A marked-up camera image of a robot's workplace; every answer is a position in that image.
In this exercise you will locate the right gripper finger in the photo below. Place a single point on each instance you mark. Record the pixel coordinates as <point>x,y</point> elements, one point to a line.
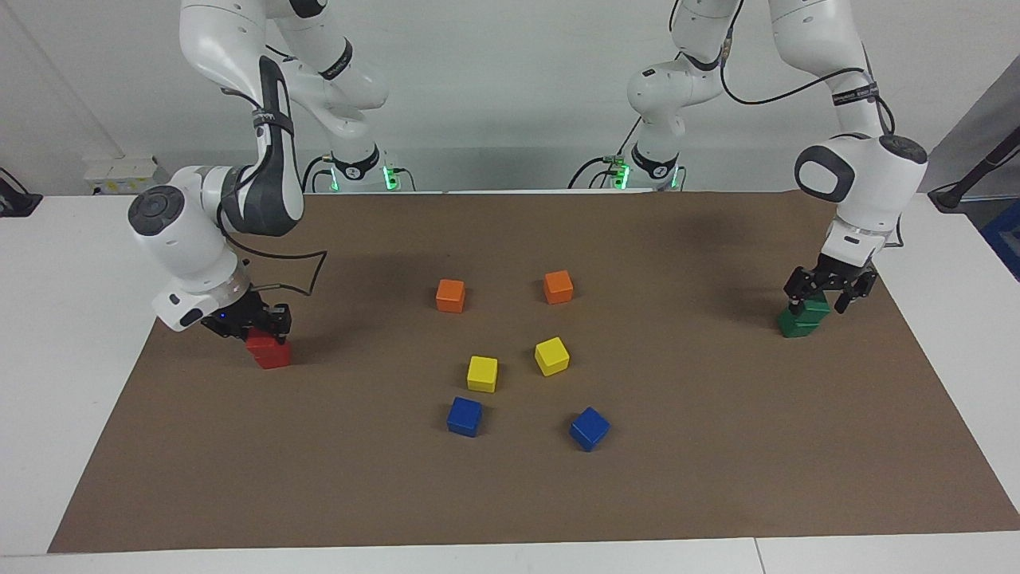
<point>238,334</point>
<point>284,332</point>

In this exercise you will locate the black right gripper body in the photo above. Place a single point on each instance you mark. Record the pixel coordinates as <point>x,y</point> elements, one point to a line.
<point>243,313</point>

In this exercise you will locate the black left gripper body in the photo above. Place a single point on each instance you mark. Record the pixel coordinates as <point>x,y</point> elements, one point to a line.
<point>833,279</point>

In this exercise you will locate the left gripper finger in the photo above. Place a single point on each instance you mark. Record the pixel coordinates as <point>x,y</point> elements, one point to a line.
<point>794,304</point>
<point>844,300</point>

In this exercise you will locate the green wooden cube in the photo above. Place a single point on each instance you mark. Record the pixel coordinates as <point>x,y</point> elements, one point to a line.
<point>814,308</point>
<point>797,325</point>

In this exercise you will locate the red wooden cube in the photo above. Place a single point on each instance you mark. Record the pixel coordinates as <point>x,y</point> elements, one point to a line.
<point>275,357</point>
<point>260,344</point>

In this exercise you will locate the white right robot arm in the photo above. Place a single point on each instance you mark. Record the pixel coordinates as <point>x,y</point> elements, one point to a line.
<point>183,247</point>

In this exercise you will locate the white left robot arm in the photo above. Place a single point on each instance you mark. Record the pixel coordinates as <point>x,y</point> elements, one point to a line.
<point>868,191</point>

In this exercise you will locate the black stand with pole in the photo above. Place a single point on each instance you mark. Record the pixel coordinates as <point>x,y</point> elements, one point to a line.
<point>968,182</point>

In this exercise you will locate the orange wooden cube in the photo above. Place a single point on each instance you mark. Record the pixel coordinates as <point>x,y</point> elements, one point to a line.
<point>450,295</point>
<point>558,286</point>

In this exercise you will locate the blue box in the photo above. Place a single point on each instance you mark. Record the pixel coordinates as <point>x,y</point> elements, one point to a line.
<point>1006,239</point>

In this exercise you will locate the white power strip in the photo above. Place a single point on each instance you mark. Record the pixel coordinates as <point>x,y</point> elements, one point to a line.
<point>119,174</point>

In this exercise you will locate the brown table mat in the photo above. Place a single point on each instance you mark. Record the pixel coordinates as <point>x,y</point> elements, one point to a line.
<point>717,478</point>

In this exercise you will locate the blue wooden cube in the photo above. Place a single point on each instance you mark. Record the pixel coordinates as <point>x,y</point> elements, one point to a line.
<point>590,428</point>
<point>464,416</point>

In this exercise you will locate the yellow wooden cube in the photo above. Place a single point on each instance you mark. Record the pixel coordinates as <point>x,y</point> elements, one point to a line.
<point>551,355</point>
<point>482,373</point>

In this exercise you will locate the black clamp mount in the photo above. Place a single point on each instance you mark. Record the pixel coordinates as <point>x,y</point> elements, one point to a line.
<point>16,201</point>

